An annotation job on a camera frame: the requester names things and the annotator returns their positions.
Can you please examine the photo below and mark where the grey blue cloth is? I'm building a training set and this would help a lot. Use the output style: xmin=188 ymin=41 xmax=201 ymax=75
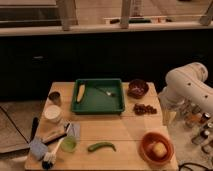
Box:
xmin=67 ymin=123 xmax=80 ymax=141

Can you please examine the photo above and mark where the white dish brush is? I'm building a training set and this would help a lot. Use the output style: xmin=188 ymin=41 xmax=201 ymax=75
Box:
xmin=42 ymin=139 xmax=63 ymax=170

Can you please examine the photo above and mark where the yellow corn cob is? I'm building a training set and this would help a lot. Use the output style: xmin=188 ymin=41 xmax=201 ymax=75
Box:
xmin=77 ymin=84 xmax=85 ymax=103

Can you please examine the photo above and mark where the green plastic tray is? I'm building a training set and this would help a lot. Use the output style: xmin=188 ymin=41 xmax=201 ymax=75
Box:
xmin=71 ymin=78 xmax=125 ymax=115

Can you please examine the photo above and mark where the dark brown bowl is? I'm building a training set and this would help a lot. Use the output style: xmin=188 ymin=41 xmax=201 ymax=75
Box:
xmin=127 ymin=79 xmax=149 ymax=99

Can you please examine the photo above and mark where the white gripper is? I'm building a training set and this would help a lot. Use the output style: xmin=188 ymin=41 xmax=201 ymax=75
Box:
xmin=161 ymin=104 xmax=177 ymax=126

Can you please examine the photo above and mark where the yellow apple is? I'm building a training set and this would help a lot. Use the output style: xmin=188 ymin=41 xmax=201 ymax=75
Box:
xmin=152 ymin=142 xmax=167 ymax=158

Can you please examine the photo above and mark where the black cable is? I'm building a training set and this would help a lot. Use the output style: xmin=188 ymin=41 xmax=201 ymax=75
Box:
xmin=178 ymin=162 xmax=213 ymax=171

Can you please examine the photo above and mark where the orange bowl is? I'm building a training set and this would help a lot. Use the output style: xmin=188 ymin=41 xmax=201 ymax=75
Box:
xmin=139 ymin=132 xmax=174 ymax=166

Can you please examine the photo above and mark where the green pepper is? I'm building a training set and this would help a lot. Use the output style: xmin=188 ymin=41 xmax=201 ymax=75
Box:
xmin=87 ymin=142 xmax=116 ymax=152

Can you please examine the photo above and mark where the black handled tool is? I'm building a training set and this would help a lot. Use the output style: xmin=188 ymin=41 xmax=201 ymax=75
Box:
xmin=30 ymin=117 xmax=39 ymax=140

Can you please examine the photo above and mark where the metal spoon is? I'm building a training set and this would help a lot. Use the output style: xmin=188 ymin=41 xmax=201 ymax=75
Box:
xmin=96 ymin=88 xmax=116 ymax=97

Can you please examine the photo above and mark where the white round container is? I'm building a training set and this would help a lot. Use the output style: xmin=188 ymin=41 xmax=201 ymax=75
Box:
xmin=44 ymin=105 xmax=62 ymax=123

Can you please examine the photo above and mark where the blue sponge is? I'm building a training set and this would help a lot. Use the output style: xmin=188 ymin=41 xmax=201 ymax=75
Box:
xmin=29 ymin=137 xmax=48 ymax=160

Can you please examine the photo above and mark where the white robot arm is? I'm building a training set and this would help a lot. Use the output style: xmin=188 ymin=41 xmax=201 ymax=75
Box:
xmin=158 ymin=62 xmax=213 ymax=126

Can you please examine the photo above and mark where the green plastic cup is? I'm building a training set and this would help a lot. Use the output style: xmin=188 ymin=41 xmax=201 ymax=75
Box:
xmin=61 ymin=136 xmax=77 ymax=153

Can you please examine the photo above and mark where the bunch of dark grapes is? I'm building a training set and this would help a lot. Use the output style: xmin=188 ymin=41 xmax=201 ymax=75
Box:
xmin=133 ymin=104 xmax=157 ymax=115

